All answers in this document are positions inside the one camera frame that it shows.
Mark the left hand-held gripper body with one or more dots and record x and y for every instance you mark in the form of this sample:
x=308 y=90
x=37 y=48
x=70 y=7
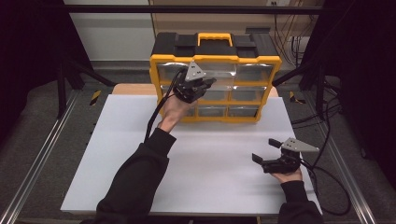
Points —
x=188 y=90

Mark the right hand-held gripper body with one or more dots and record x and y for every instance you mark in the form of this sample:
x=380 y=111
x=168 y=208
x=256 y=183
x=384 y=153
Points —
x=281 y=165

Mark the clear plastic drawer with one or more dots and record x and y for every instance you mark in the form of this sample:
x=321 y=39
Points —
x=224 y=71

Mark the yellow black drawer organizer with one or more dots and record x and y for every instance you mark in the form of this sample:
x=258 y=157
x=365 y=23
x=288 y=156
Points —
x=214 y=46

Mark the person's right hand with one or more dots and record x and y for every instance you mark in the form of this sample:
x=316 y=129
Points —
x=288 y=178

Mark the person's left hand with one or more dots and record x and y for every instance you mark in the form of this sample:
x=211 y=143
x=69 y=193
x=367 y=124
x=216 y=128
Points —
x=174 y=113

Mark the white board sheet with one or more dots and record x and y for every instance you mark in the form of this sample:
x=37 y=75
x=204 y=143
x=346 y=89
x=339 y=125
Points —
x=218 y=174

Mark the grid of clear drawers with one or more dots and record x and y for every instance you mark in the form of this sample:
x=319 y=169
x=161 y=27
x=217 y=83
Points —
x=253 y=73

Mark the right yellow clamp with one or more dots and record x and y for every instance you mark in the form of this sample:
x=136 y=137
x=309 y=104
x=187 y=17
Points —
x=292 y=97

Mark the yellow clamp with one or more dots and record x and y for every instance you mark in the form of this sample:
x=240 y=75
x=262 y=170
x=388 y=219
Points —
x=292 y=97
x=95 y=97

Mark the wooden table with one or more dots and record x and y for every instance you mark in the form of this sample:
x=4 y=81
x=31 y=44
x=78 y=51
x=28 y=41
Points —
x=134 y=89

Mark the black metal stand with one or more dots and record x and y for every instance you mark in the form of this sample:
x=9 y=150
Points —
x=320 y=90
x=61 y=90

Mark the black crossbar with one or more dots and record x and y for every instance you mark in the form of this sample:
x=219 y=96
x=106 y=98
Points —
x=186 y=9

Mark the white cabinet panel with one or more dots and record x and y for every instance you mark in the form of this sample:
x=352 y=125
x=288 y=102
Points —
x=115 y=37

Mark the left yellow clamp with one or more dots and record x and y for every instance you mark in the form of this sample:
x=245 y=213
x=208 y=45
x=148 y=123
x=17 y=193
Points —
x=95 y=97

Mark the black curtain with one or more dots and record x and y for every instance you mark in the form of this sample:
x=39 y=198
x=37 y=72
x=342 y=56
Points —
x=367 y=62
x=28 y=46

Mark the aluminium frame rail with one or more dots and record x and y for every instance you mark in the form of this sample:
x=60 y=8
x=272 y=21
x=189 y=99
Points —
x=344 y=174
x=40 y=155

